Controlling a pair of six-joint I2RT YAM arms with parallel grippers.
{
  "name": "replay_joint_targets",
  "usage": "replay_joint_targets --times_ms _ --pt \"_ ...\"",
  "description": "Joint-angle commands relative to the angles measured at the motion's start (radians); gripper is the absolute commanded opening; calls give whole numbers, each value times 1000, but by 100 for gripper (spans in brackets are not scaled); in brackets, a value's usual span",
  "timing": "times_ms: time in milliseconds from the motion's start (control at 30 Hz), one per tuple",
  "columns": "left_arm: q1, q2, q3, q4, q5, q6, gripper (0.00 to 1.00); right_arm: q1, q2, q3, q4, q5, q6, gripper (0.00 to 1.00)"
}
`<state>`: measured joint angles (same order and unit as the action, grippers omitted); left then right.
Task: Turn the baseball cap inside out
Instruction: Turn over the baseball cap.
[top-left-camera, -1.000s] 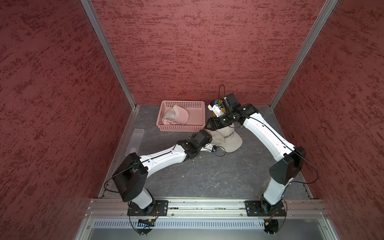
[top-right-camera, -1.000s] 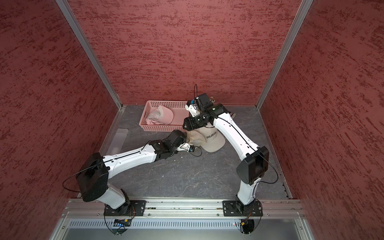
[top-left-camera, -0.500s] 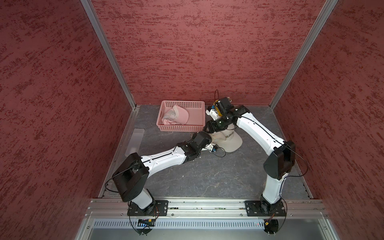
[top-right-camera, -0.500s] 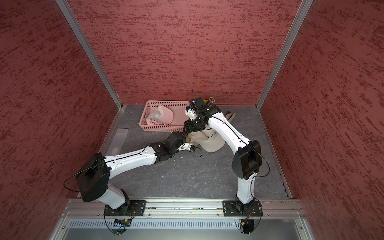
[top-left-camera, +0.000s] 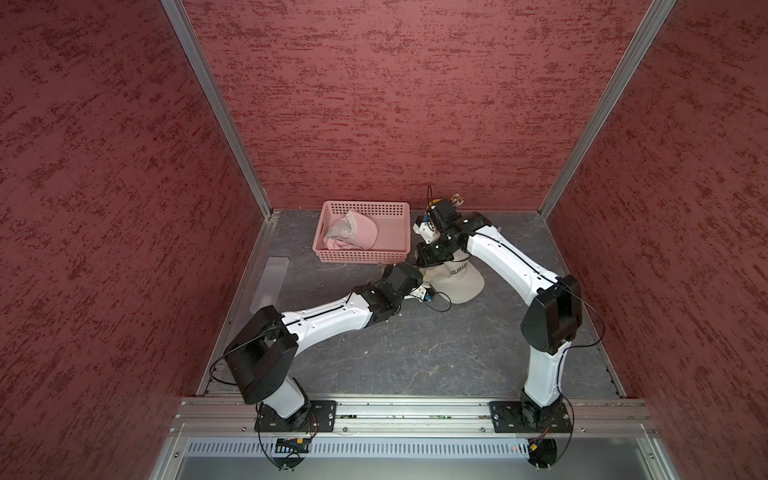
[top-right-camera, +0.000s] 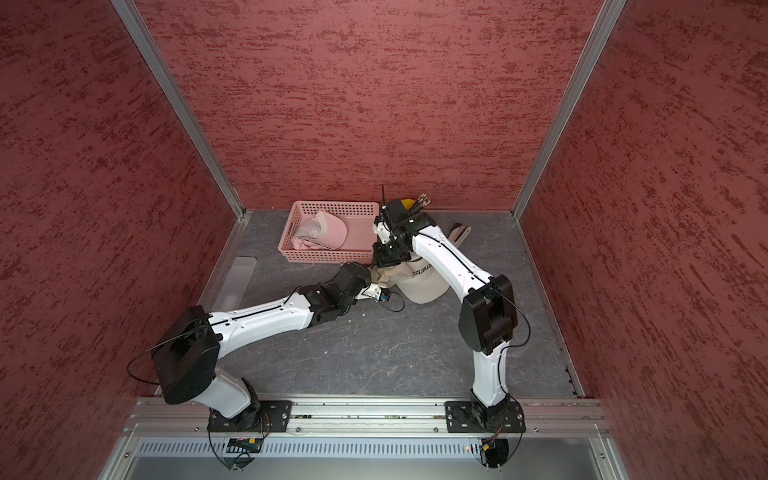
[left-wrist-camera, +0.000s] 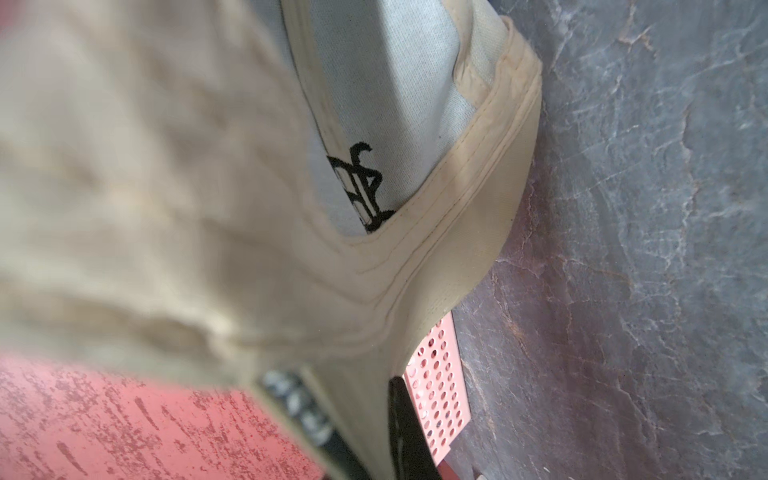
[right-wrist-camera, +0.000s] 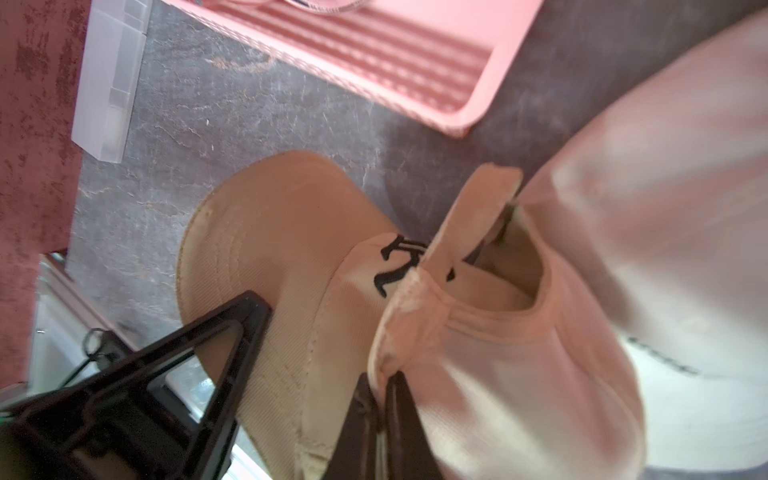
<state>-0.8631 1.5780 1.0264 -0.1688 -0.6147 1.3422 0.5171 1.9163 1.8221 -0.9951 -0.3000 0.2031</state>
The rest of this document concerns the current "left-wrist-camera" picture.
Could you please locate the beige baseball cap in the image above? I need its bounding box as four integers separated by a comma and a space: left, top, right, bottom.
1, 1, 542, 479

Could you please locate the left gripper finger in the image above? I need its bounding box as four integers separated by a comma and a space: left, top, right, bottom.
388, 377, 441, 480

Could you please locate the pink plastic basket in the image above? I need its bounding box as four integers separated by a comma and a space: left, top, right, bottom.
403, 313, 471, 464

